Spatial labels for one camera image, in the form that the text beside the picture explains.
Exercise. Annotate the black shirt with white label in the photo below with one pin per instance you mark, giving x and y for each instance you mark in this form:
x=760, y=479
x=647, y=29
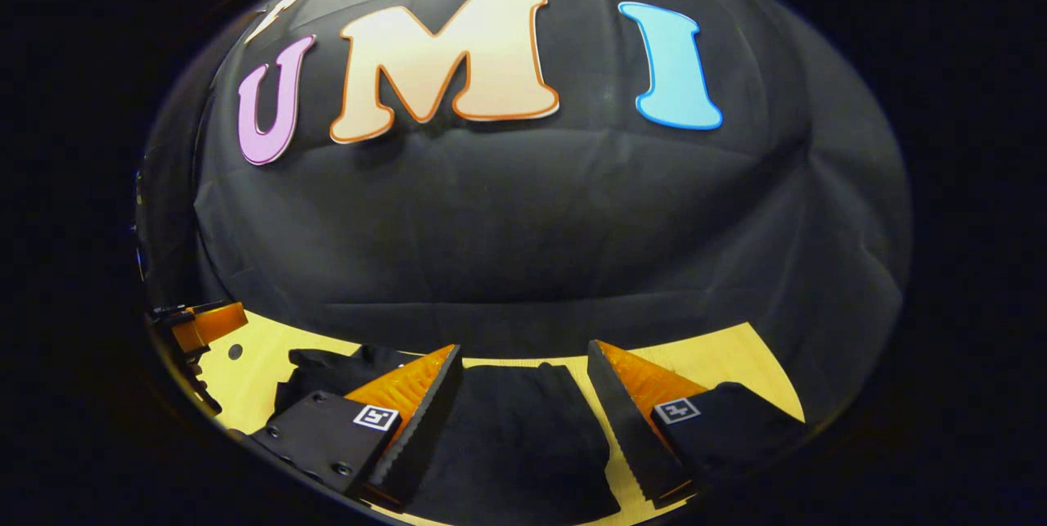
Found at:
x=523, y=444

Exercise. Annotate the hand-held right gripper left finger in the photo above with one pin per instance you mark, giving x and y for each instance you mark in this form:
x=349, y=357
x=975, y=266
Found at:
x=425, y=428

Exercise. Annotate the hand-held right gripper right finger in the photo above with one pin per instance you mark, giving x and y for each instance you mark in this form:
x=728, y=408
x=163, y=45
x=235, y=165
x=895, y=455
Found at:
x=626, y=428

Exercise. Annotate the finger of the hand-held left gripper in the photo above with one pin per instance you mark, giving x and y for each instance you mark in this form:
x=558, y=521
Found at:
x=200, y=387
x=213, y=323

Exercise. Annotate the black backdrop cloth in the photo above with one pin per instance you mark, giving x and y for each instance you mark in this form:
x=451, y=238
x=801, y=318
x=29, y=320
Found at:
x=523, y=223

